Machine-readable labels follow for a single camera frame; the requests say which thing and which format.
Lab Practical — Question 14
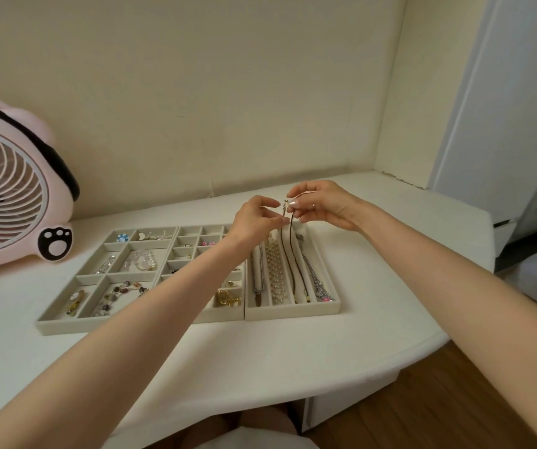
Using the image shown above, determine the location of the person's right hand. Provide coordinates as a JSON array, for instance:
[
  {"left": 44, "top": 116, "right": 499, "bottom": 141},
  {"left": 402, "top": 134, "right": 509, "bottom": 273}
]
[{"left": 286, "top": 180, "right": 368, "bottom": 233}]

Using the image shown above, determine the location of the person's left hand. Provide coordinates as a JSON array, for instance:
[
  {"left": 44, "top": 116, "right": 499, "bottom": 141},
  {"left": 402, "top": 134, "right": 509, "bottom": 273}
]
[{"left": 223, "top": 195, "right": 293, "bottom": 252}]

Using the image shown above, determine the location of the brown cord necklace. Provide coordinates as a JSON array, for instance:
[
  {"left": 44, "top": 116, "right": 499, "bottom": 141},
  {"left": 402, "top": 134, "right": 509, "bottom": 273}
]
[{"left": 280, "top": 198, "right": 312, "bottom": 304}]

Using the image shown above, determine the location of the small pearl bead necklace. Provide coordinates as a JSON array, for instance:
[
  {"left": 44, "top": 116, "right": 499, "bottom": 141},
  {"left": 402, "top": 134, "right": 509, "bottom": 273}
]
[{"left": 266, "top": 238, "right": 288, "bottom": 305}]

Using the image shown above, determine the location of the silver chain necklace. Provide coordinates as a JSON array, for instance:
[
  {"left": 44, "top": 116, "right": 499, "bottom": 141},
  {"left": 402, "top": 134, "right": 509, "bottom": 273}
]
[{"left": 251, "top": 243, "right": 267, "bottom": 307}]

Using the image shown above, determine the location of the silver necklace pink charm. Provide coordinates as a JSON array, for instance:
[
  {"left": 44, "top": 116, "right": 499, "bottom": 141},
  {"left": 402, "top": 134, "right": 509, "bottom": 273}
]
[{"left": 296, "top": 233, "right": 335, "bottom": 304}]

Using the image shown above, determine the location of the gold oval hoop earring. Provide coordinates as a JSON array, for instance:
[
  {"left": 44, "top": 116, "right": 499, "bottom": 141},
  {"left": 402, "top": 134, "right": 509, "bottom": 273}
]
[{"left": 215, "top": 288, "right": 243, "bottom": 307}]

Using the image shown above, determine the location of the grey necklace tray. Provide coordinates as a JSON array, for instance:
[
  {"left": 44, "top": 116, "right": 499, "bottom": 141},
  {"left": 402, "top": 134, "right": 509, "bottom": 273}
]
[{"left": 243, "top": 219, "right": 343, "bottom": 322}]

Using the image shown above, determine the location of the grey earring grid tray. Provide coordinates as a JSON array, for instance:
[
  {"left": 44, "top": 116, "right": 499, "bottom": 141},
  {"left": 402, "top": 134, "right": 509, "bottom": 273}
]
[{"left": 154, "top": 224, "right": 248, "bottom": 325}]

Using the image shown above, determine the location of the white pearl bead bracelet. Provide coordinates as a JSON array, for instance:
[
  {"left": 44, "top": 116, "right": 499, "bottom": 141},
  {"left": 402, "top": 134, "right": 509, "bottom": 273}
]
[{"left": 125, "top": 249, "right": 159, "bottom": 273}]

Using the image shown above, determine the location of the brown stone bead bracelet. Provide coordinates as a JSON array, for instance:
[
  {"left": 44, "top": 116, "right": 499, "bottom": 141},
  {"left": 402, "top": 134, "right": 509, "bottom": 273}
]
[{"left": 92, "top": 281, "right": 150, "bottom": 317}]

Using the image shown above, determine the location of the gold round-faced ring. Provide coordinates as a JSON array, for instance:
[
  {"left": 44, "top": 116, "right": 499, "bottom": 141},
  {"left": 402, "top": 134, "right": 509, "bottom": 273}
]
[{"left": 66, "top": 289, "right": 86, "bottom": 317}]

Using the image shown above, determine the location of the grey bracelet tray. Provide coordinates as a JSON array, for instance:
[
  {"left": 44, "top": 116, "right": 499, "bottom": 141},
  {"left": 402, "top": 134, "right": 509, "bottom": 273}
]
[{"left": 36, "top": 225, "right": 180, "bottom": 336}]

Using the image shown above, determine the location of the person's right forearm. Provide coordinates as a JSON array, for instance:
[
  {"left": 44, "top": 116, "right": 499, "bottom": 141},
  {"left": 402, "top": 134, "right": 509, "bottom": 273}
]
[{"left": 356, "top": 200, "right": 537, "bottom": 449}]

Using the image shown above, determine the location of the person's left forearm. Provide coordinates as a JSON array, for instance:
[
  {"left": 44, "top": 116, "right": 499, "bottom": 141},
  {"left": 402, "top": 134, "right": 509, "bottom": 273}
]
[{"left": 0, "top": 236, "right": 247, "bottom": 449}]

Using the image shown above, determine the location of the white table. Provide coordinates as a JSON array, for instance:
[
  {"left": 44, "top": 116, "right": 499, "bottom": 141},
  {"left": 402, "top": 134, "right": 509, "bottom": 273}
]
[{"left": 0, "top": 170, "right": 496, "bottom": 449}]

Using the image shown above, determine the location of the white door panel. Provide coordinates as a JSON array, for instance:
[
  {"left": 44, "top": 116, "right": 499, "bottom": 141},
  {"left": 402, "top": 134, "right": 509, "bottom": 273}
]
[{"left": 429, "top": 0, "right": 537, "bottom": 226}]

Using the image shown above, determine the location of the pink animal-shaped desk fan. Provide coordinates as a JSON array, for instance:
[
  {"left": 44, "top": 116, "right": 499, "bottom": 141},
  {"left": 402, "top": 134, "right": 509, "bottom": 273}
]
[{"left": 0, "top": 84, "right": 81, "bottom": 289}]

